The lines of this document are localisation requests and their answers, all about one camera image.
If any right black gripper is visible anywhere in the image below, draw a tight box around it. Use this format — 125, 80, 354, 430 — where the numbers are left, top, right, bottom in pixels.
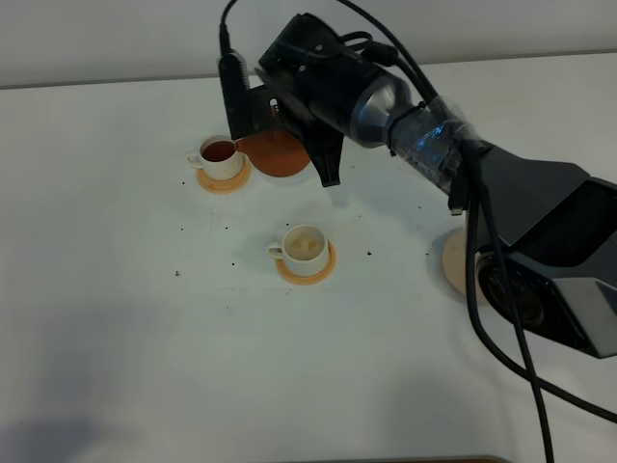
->
256, 14, 386, 187

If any brown clay teapot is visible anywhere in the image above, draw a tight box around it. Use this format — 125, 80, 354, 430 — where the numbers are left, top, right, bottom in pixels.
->
228, 98, 310, 178

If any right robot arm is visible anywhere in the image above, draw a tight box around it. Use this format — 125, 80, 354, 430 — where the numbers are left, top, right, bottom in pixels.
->
257, 14, 616, 358

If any beige teapot saucer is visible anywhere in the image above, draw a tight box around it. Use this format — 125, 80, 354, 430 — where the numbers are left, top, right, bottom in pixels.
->
442, 228, 467, 297

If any near white teacup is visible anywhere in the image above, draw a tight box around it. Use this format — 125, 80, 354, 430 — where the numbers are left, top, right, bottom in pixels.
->
267, 224, 330, 278

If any white teacup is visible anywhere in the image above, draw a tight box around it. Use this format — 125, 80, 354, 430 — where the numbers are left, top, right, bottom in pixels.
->
267, 224, 330, 278
187, 136, 245, 180

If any far white teacup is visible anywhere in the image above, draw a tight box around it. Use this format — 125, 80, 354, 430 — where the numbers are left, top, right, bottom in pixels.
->
187, 136, 245, 180

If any far orange coaster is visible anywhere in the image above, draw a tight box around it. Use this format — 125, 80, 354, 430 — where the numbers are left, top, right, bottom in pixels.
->
197, 154, 252, 195

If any orange coaster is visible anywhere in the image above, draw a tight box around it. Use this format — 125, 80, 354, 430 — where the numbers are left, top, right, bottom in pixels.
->
276, 242, 336, 286
197, 154, 252, 195

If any near orange coaster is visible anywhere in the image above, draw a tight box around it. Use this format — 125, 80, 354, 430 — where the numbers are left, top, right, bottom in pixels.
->
276, 242, 336, 286

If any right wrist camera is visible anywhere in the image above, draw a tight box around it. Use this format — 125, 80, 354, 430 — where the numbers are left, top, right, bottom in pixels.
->
218, 50, 275, 140

